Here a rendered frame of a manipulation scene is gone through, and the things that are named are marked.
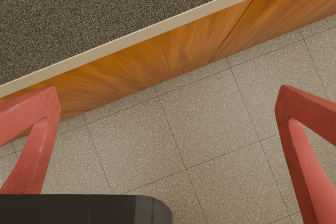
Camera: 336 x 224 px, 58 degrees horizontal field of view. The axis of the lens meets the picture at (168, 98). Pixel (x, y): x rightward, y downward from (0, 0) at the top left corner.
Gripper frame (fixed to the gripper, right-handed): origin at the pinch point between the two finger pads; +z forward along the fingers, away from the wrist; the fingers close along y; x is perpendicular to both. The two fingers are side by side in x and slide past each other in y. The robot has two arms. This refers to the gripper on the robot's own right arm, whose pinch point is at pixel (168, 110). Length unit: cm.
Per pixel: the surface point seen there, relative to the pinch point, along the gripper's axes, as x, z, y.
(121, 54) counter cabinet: 12.9, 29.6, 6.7
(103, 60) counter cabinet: 13.3, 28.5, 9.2
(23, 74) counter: 5.7, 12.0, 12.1
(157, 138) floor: 75, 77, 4
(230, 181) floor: 87, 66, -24
